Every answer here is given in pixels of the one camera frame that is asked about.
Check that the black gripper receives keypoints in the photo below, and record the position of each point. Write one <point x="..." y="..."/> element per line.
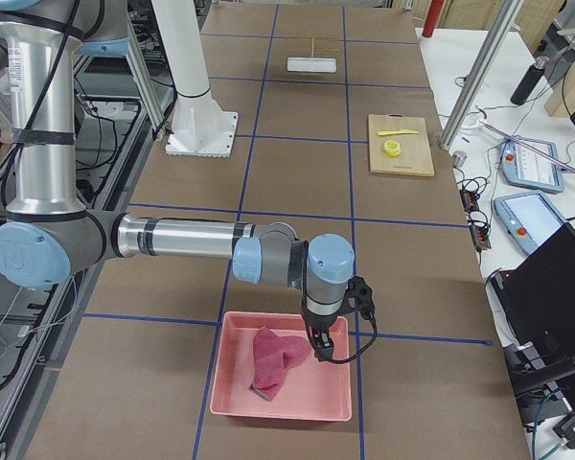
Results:
<point x="317" y="324"/>

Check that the red cleaning cloth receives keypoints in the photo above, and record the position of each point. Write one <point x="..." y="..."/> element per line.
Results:
<point x="273" y="356"/>

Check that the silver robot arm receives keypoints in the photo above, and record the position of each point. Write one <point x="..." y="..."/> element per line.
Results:
<point x="49" y="234"/>

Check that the black water bottle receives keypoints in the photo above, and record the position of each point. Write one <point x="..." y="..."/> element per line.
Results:
<point x="529" y="81"/>

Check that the pink plastic tray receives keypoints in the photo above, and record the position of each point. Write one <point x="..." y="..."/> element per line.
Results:
<point x="312" y="391"/>

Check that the bamboo cutting board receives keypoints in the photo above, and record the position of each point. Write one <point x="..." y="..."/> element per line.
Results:
<point x="415" y="160"/>

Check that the yellow lemon slice toy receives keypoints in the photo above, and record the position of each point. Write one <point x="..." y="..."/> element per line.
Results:
<point x="392" y="148"/>

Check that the yellow plastic knife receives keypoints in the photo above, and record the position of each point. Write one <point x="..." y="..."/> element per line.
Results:
<point x="383" y="133"/>

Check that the black monitor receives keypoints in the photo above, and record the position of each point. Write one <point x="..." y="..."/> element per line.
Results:
<point x="538" y="298"/>

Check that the near teach pendant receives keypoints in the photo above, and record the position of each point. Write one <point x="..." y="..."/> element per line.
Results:
<point x="530" y="218"/>

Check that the teach pendant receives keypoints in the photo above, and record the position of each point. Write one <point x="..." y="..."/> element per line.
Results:
<point x="530" y="218"/>
<point x="524" y="168"/>

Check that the far teach pendant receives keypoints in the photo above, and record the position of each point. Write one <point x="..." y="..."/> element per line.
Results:
<point x="524" y="168"/>

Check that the white rectangular tray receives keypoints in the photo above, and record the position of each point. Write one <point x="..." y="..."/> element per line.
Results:
<point x="313" y="65"/>

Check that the red cylinder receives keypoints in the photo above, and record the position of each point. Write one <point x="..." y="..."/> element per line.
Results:
<point x="432" y="17"/>

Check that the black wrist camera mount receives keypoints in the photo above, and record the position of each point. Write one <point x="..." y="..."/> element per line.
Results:
<point x="358" y="298"/>

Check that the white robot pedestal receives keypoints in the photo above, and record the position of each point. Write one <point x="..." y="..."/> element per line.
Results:
<point x="199" y="126"/>

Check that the aluminium frame post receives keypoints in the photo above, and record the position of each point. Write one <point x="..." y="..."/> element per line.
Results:
<point x="491" y="45"/>

